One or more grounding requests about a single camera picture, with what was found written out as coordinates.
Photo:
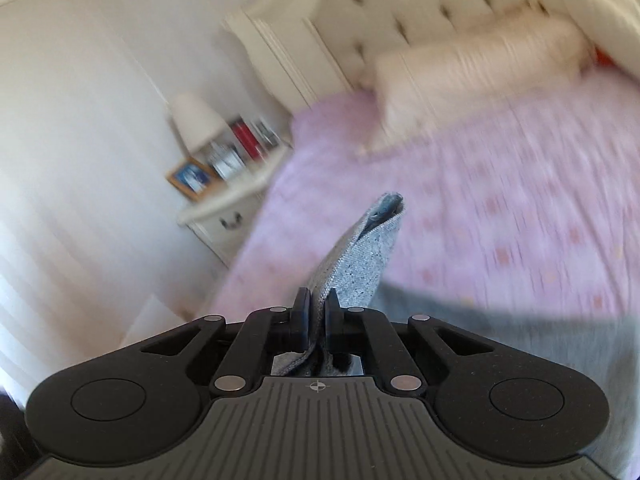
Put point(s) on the wooden picture frame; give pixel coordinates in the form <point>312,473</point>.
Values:
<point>192,178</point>

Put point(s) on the grey pants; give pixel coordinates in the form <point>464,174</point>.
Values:
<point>360,260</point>

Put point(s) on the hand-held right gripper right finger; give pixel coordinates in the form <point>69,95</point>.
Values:
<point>331,327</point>

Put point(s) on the white nightstand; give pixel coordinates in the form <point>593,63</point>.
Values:
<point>225,200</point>

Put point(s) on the row of books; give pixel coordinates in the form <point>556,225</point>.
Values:
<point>245,140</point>

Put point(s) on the orange object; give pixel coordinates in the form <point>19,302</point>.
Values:
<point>603,57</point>

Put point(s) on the cream pillow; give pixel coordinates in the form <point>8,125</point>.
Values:
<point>475,75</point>

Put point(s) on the white table lamp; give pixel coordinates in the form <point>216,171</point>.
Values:
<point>195,117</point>

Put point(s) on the cream duvet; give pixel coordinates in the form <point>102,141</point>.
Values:
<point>615,20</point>

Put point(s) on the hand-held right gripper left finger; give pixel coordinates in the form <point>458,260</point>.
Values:
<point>303,327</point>

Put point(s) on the pink patterned bed sheet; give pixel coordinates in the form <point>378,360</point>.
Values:
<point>500,185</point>

